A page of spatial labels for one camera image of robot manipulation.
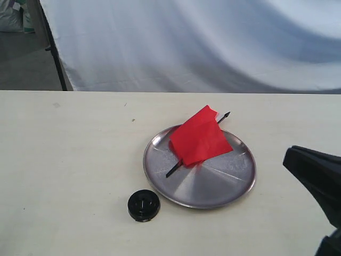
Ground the white sack in background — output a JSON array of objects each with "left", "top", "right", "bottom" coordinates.
[{"left": 1, "top": 0, "right": 35, "bottom": 34}]

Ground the red white flag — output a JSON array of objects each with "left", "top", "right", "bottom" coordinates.
[{"left": 166, "top": 105, "right": 233, "bottom": 178}]

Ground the black round flag base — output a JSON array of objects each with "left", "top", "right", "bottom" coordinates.
[{"left": 127, "top": 189, "right": 160, "bottom": 222}]

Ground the black backdrop stand pole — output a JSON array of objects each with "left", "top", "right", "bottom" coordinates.
[{"left": 38, "top": 1, "right": 68, "bottom": 91}]

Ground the round stainless steel plate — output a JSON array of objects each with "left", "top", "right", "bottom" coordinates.
[{"left": 143, "top": 126, "right": 256, "bottom": 210}]

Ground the white backdrop cloth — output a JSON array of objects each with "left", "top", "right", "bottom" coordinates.
[{"left": 41, "top": 1, "right": 340, "bottom": 94}]

